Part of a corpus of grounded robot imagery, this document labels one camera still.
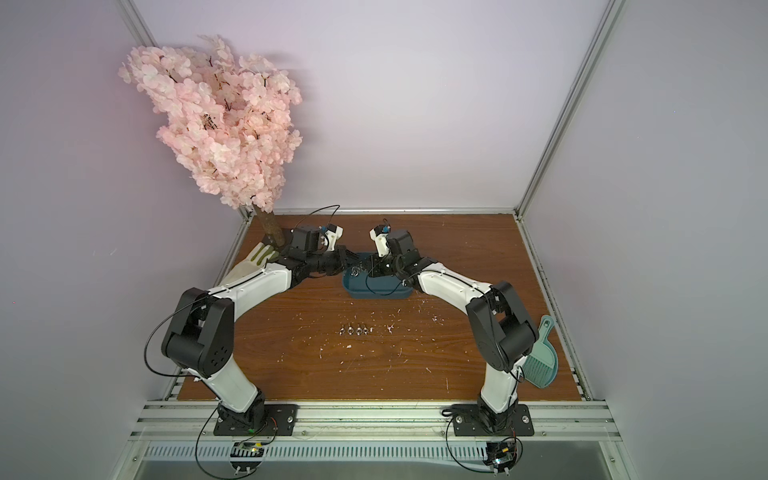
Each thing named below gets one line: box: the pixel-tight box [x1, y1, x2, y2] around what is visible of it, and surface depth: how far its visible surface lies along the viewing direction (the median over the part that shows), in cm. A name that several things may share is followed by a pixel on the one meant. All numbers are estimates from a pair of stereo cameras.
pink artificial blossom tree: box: [118, 35, 303, 248], surface depth 71 cm
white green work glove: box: [247, 242, 280, 269], surface depth 108 cm
